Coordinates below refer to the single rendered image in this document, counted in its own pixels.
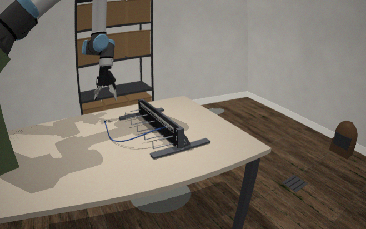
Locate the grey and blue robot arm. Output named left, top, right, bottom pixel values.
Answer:
left=0, top=0, right=115, bottom=66

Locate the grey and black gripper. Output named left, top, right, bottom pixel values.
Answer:
left=94, top=66, right=117, bottom=101

